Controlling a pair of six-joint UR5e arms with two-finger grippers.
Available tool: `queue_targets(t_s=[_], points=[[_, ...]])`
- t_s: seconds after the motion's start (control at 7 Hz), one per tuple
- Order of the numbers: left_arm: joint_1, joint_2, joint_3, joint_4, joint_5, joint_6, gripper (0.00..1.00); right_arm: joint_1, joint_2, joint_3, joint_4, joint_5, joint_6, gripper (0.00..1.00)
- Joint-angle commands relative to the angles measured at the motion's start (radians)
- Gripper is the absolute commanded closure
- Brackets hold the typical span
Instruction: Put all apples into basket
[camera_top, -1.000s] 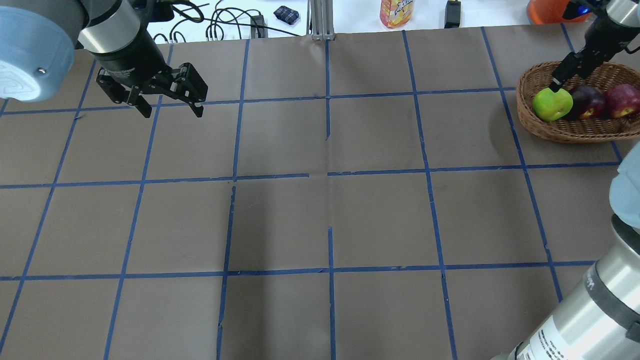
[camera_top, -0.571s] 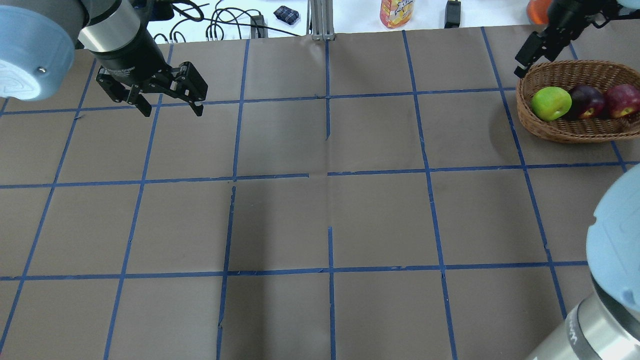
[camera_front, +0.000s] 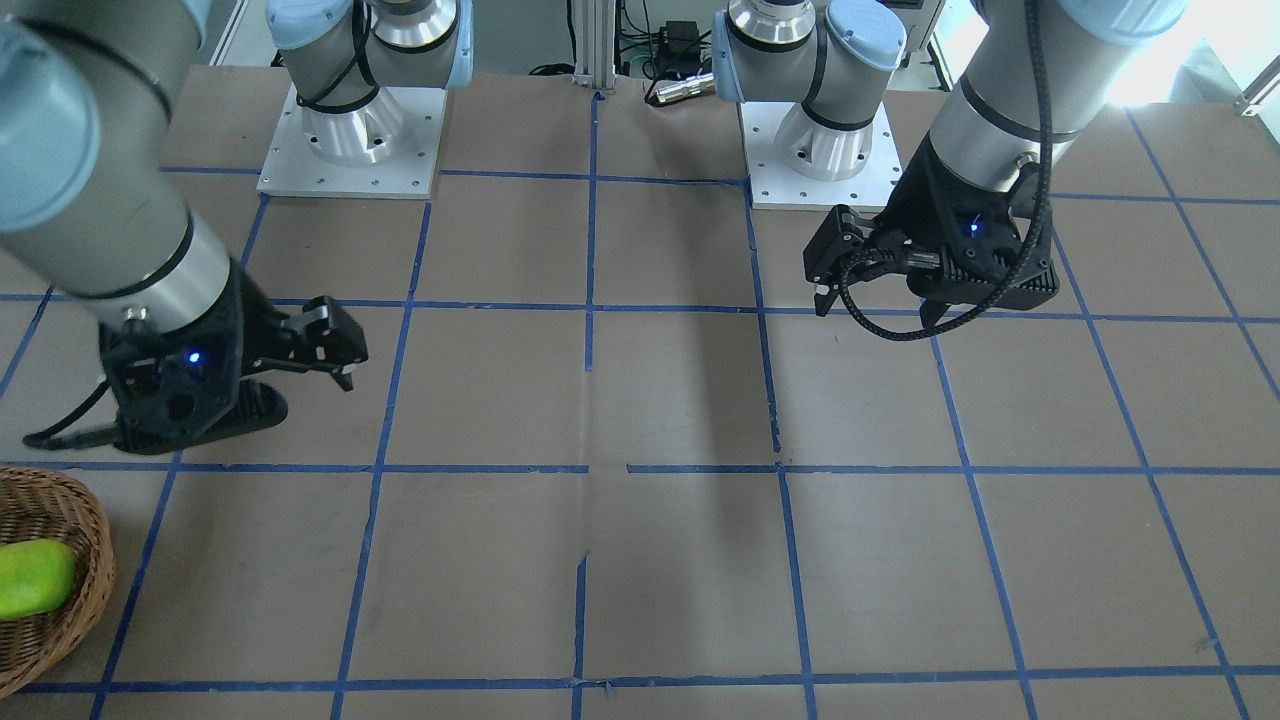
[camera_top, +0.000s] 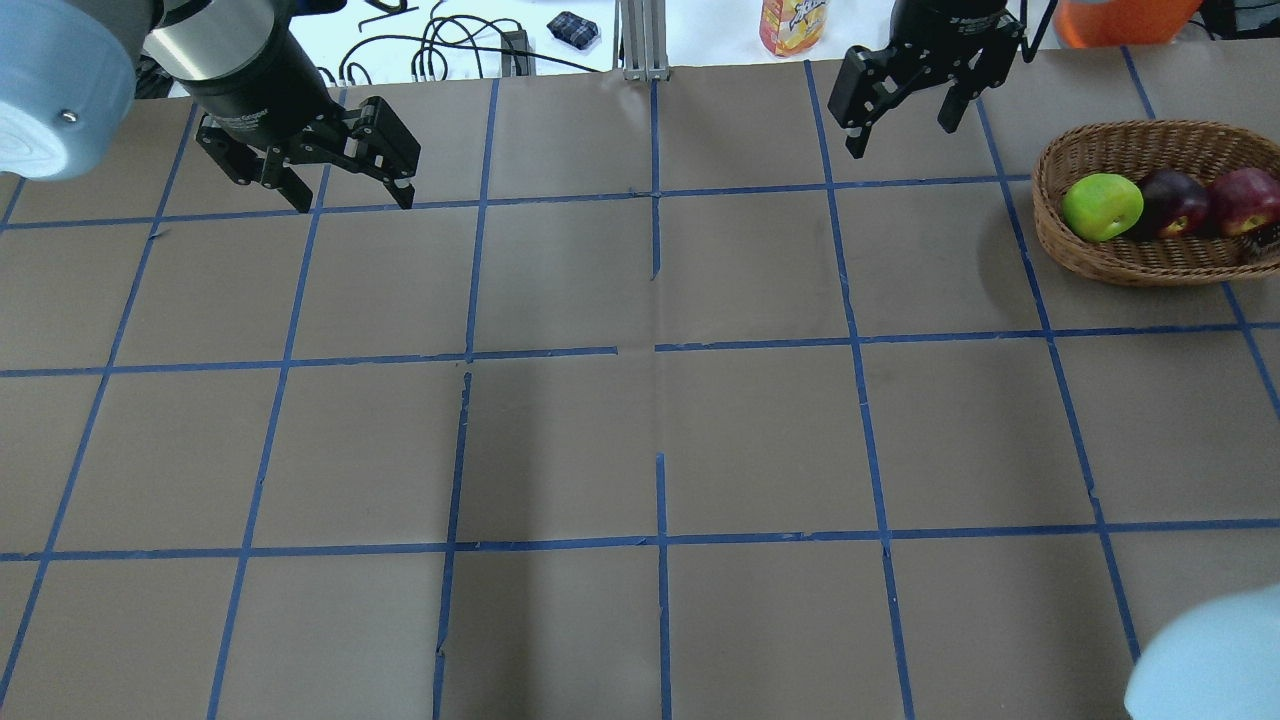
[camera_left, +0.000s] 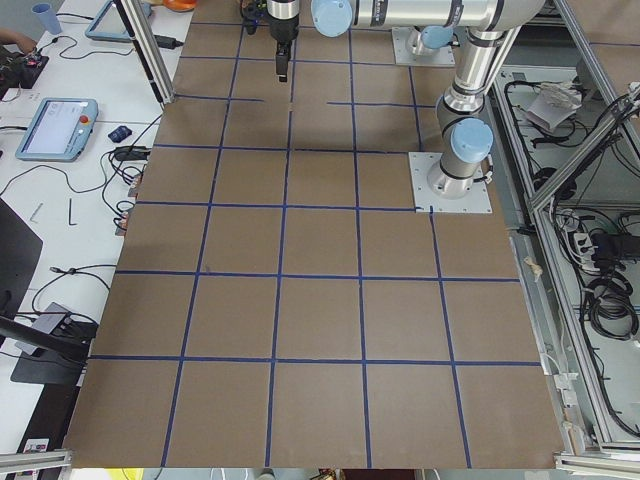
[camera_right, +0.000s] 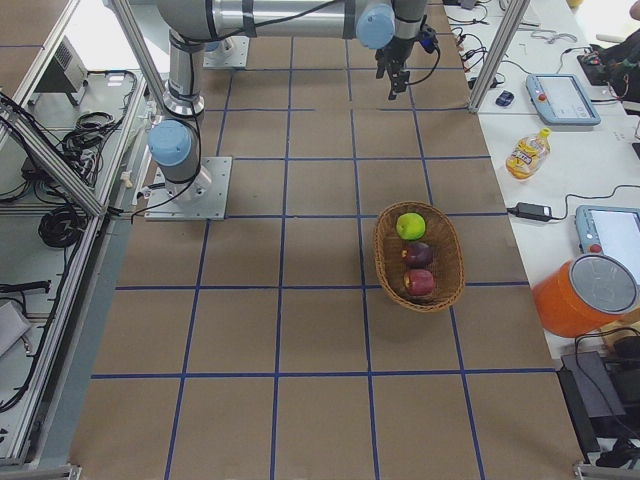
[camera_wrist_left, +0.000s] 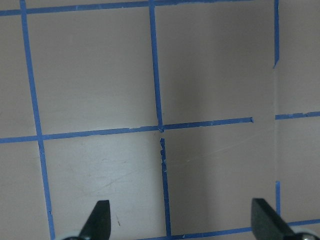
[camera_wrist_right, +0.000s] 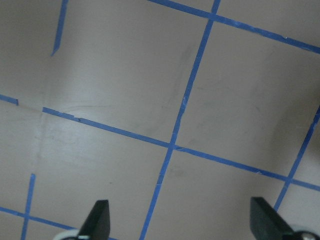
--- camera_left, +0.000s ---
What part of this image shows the grey usb hub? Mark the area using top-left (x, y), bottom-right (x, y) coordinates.
top-left (31, 302), bottom-right (73, 335)

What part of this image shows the dark blue small pouch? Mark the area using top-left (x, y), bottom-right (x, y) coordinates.
top-left (108, 125), bottom-right (132, 143)

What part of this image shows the white power strip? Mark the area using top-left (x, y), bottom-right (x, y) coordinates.
top-left (559, 217), bottom-right (596, 271)

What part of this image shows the black circuit board box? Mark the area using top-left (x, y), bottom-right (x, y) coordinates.
top-left (1, 46), bottom-right (49, 96)

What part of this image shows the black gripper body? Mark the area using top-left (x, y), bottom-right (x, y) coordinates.
top-left (269, 17), bottom-right (299, 56)

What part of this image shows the black power adapter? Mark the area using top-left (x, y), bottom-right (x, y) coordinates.
top-left (154, 35), bottom-right (184, 50)

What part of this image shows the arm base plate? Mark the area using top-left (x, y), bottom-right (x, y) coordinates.
top-left (408, 152), bottom-right (493, 215)
top-left (392, 27), bottom-right (455, 68)

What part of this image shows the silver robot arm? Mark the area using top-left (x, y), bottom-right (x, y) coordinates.
top-left (406, 26), bottom-right (454, 56)
top-left (311, 0), bottom-right (543, 199)

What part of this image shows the blue plastic cup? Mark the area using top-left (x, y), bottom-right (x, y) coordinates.
top-left (32, 2), bottom-right (62, 35)

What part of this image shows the aluminium frame post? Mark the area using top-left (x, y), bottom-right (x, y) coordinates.
top-left (114, 0), bottom-right (175, 105)

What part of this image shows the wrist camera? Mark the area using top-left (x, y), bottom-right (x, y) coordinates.
top-left (239, 0), bottom-right (267, 35)

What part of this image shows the black allen key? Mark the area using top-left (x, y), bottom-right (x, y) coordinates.
top-left (67, 198), bottom-right (78, 227)

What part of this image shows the silver allen key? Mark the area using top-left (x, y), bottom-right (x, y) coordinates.
top-left (29, 203), bottom-right (44, 223)

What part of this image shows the black monitor stand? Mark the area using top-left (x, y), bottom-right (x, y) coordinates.
top-left (1, 203), bottom-right (97, 385)

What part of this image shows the near blue teach pendant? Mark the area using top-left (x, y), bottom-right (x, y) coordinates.
top-left (15, 98), bottom-right (99, 163)

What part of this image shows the blue teach pendant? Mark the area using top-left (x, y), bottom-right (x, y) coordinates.
top-left (85, 1), bottom-right (130, 43)
top-left (15, 98), bottom-right (99, 163)

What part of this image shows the far blue teach pendant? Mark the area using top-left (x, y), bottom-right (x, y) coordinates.
top-left (85, 1), bottom-right (130, 43)

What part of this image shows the orange round container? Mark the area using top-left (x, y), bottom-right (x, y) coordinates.
top-left (162, 0), bottom-right (197, 13)

